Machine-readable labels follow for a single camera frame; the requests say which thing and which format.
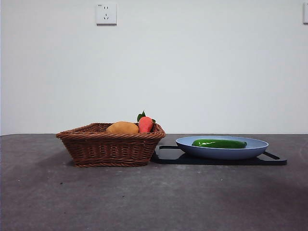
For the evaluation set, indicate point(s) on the brown wicker basket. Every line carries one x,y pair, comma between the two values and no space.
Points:
108,150

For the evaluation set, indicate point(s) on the light blue round plate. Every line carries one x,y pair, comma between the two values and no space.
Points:
221,154

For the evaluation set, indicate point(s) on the white wall switch plate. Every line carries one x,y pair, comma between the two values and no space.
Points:
305,13

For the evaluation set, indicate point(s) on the orange carrot with green leaves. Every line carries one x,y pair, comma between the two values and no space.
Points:
145,125

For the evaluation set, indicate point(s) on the white wall power socket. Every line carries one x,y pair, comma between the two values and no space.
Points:
106,14

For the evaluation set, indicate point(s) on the long green pepper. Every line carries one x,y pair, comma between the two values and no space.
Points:
221,144

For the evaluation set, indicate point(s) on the yellow-brown potato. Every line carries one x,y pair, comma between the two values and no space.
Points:
122,128

